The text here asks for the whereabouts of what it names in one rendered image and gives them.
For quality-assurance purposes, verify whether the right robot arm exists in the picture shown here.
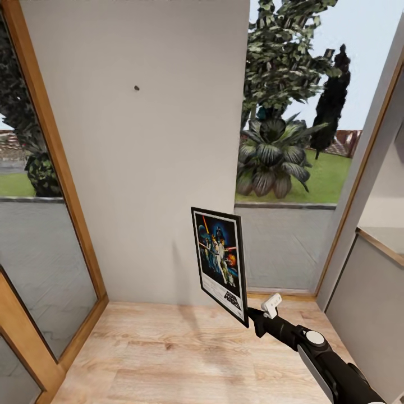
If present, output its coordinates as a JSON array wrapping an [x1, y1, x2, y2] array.
[[245, 293, 387, 404]]

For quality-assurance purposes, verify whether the poster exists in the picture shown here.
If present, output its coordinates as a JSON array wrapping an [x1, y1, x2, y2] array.
[[191, 207, 249, 328]]

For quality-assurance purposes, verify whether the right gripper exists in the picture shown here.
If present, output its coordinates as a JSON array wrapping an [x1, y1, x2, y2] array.
[[245, 307, 288, 342]]

